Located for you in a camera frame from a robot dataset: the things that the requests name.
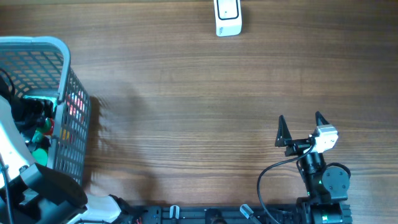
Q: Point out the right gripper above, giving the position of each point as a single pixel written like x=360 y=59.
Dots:
x=283 y=139

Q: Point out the green lid jar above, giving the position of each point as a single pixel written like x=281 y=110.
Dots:
x=41 y=156

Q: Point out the red bottle green cap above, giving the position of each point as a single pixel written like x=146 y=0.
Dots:
x=44 y=131

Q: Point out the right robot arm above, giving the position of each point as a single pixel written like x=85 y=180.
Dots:
x=326 y=184

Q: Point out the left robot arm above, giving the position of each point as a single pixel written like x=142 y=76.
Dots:
x=43 y=142

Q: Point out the white barcode scanner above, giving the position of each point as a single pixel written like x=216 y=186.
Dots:
x=228 y=17

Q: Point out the grey plastic mesh basket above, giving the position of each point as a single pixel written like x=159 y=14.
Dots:
x=38 y=68

